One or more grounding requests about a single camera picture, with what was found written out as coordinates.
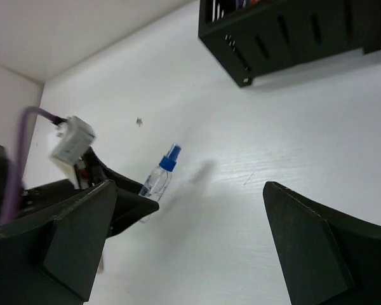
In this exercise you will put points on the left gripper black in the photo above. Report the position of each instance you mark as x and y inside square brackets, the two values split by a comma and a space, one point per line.
[130, 207]

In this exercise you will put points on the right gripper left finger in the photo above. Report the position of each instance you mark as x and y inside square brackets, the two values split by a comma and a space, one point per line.
[52, 256]

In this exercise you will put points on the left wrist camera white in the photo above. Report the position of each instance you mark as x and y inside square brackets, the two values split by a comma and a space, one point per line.
[67, 145]

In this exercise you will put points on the black slotted pen holder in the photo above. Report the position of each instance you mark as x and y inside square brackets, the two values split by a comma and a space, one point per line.
[250, 39]

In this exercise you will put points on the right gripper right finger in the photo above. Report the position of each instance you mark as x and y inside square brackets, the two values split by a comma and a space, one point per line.
[326, 256]

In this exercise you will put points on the small blue cap spray bottle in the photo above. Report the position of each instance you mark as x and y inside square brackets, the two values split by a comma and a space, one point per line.
[159, 178]

